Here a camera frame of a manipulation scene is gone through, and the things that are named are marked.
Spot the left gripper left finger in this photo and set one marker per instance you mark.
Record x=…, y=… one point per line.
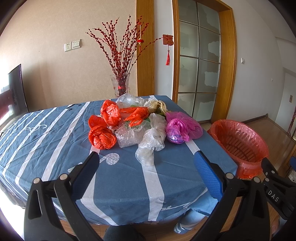
x=41, y=220

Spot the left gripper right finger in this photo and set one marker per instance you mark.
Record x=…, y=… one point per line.
x=252, y=217

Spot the red plastic bag front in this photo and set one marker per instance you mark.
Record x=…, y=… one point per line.
x=100, y=136

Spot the red plastic bag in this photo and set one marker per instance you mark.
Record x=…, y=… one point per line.
x=110, y=113
x=100, y=136
x=136, y=115

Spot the pink plastic bag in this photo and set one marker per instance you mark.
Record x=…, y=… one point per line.
x=181, y=128

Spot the clear plastic bag front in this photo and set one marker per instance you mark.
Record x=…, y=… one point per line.
x=153, y=140

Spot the clear plastic bag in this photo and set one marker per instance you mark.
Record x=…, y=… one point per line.
x=153, y=140
x=127, y=100

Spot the beige plastic bag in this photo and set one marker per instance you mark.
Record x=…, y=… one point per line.
x=156, y=106

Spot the red lined trash basket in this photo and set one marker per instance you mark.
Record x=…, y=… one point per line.
x=245, y=146

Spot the wooden stair railing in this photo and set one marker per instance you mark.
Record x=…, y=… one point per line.
x=291, y=122

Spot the blue white striped tablecloth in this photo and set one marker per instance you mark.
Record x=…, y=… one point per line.
x=47, y=143

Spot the white door far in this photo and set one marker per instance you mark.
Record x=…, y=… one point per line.
x=287, y=105

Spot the bubble wrap sheet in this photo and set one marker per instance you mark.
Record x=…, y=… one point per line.
x=128, y=136

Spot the clear plastic bag rear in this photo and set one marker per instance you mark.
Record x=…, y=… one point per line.
x=127, y=100

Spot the clear glass vase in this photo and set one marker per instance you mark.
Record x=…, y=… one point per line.
x=120, y=85

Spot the frosted glass sliding door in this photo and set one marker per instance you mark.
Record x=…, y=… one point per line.
x=199, y=59

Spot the red berry branches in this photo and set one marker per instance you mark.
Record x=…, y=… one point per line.
x=121, y=53

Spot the red fu knot ornament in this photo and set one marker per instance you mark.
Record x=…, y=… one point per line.
x=168, y=41

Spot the small red lantern ornament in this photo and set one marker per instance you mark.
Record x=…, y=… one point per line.
x=140, y=40

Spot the white wall socket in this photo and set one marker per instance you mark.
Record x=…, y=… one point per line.
x=67, y=47

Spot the white wall switch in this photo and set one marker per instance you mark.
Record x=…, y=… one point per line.
x=76, y=44

